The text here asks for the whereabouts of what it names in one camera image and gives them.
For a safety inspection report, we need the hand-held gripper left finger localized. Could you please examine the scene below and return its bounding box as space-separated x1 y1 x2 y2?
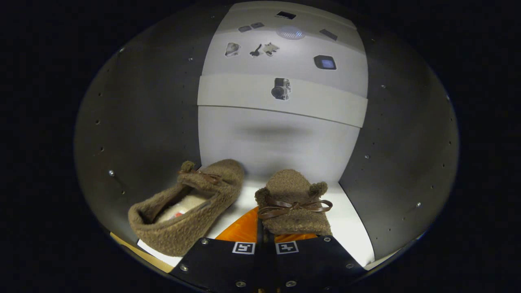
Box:
169 207 263 293

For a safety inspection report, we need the dark grey shoe cabinet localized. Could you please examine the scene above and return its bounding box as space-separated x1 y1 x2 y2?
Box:
73 0 460 273

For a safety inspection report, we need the brown fuzzy shoe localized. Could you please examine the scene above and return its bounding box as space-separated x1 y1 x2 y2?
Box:
128 159 245 258
254 169 333 236

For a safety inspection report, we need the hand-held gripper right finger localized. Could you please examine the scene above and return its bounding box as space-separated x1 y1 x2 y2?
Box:
263 232 367 293

